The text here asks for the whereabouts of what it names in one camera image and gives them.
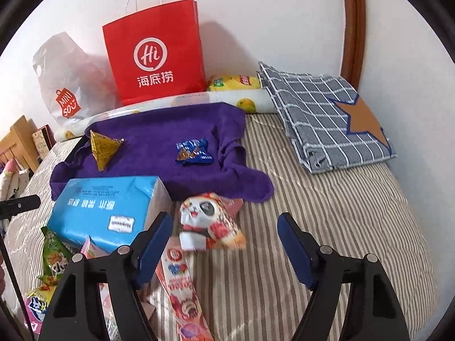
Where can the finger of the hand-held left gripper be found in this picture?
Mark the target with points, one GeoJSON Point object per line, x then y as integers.
{"type": "Point", "coordinates": [21, 205]}

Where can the brown wooden door frame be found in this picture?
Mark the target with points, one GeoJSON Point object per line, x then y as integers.
{"type": "Point", "coordinates": [355, 25]}

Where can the red paper bag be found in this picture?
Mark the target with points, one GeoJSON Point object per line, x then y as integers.
{"type": "Point", "coordinates": [153, 42]}

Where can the long fruit print pillow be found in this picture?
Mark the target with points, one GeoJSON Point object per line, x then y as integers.
{"type": "Point", "coordinates": [248, 104]}

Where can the panda print snack packet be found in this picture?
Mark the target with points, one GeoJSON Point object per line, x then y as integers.
{"type": "Point", "coordinates": [202, 220]}

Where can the wooden bedside furniture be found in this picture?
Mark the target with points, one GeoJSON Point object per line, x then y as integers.
{"type": "Point", "coordinates": [21, 131]}

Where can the white and pink cloth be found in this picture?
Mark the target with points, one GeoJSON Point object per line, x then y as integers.
{"type": "Point", "coordinates": [12, 181]}

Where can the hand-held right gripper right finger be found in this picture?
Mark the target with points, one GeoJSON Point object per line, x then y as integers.
{"type": "Point", "coordinates": [295, 252]}

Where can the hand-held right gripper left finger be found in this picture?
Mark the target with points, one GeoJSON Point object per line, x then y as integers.
{"type": "Point", "coordinates": [153, 248]}

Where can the yellow drink packet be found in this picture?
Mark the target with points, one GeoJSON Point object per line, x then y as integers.
{"type": "Point", "coordinates": [231, 83]}

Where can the purple towel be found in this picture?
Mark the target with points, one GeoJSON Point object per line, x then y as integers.
{"type": "Point", "coordinates": [149, 138]}

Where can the green snack packet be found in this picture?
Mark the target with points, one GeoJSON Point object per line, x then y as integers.
{"type": "Point", "coordinates": [53, 255]}

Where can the yellow printed snack packet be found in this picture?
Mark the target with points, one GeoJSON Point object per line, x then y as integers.
{"type": "Point", "coordinates": [37, 309]}

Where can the blue snack packet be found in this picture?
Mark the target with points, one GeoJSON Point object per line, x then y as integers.
{"type": "Point", "coordinates": [193, 151]}

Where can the blue tissue pack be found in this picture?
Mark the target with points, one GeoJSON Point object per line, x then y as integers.
{"type": "Point", "coordinates": [106, 206]}

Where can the white plastic shopping bag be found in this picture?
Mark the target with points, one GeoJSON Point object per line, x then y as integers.
{"type": "Point", "coordinates": [71, 74]}

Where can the patterned box with red side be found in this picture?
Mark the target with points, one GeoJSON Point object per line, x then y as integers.
{"type": "Point", "coordinates": [42, 140]}

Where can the pink white snack packet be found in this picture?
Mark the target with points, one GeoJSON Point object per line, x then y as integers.
{"type": "Point", "coordinates": [93, 248]}

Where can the striped bed mattress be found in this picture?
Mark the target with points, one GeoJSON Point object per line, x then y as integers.
{"type": "Point", "coordinates": [320, 220]}

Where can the long pink snack stick packet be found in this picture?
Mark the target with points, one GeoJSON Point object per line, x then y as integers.
{"type": "Point", "coordinates": [181, 284]}

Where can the yellow triangular snack packet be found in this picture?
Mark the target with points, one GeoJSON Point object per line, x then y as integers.
{"type": "Point", "coordinates": [103, 149]}

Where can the grey checked cloth with star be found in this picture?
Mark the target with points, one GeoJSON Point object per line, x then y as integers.
{"type": "Point", "coordinates": [309, 113]}

